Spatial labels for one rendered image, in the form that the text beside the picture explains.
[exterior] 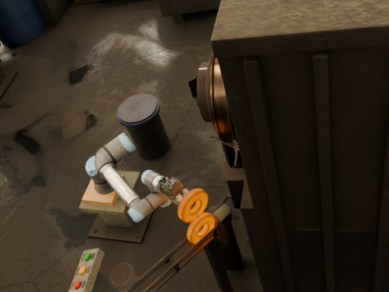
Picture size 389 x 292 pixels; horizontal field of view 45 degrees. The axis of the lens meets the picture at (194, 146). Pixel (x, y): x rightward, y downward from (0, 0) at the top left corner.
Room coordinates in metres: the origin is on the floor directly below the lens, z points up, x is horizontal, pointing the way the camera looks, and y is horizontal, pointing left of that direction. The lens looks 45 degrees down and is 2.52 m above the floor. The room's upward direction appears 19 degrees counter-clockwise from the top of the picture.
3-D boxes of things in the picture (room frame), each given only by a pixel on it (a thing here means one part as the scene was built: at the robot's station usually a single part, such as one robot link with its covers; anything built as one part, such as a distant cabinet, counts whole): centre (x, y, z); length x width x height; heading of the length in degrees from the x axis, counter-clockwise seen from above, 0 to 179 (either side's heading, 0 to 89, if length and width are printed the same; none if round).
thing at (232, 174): (1.43, -0.15, 0.68); 0.11 x 0.08 x 0.24; 66
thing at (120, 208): (2.07, 0.61, 0.28); 0.32 x 0.32 x 0.04; 61
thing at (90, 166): (2.07, 0.61, 0.52); 0.13 x 0.12 x 0.14; 113
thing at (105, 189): (2.07, 0.61, 0.40); 0.15 x 0.15 x 0.10
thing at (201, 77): (1.69, -0.15, 1.11); 0.28 x 0.06 x 0.28; 156
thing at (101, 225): (2.07, 0.61, 0.13); 0.40 x 0.40 x 0.26; 61
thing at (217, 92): (1.65, -0.23, 1.11); 0.47 x 0.06 x 0.47; 156
